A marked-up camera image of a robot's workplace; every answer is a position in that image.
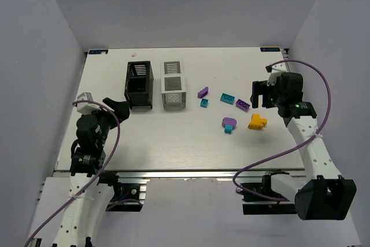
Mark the purple rounded lego brick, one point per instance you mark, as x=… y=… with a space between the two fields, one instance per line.
x=228 y=121

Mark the left blue corner label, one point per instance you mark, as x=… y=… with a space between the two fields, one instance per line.
x=98 y=51

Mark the teal small square lego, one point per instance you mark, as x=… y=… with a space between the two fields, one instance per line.
x=228 y=129

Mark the yellow L-shaped lego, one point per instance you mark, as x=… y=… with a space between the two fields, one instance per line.
x=257 y=122

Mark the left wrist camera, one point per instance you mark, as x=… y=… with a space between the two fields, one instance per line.
x=86 y=108

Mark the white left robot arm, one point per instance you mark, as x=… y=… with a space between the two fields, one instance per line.
x=90 y=188

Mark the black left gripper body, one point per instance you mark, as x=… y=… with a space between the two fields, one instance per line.
x=108 y=113

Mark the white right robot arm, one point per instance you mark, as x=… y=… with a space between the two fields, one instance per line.
x=327 y=195

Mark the black slotted container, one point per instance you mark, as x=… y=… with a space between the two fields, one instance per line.
x=139 y=84

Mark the purple stepped lego brick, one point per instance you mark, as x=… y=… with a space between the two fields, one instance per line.
x=203 y=92

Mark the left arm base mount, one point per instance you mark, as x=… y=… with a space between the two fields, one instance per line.
x=128 y=193

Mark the teal long lego brick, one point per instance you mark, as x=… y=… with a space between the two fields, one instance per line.
x=228 y=99

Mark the aluminium table front rail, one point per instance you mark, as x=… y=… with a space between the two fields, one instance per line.
x=189 y=174

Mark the right blue corner label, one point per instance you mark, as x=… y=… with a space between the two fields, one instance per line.
x=269 y=49

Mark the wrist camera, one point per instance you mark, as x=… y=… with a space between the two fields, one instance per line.
x=86 y=108
x=274 y=72

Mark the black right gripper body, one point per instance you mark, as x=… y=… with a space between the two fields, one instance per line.
x=266 y=95

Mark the blue corner label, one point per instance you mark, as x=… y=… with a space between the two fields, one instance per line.
x=98 y=51
x=269 y=49

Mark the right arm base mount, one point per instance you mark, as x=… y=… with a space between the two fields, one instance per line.
x=261 y=200

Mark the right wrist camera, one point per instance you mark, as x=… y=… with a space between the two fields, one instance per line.
x=274 y=72

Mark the small teal lego brick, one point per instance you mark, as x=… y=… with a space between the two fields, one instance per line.
x=204 y=103

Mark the purple long lego brick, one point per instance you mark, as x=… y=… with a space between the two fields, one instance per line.
x=242 y=105

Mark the white slotted container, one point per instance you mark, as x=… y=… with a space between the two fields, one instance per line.
x=173 y=85

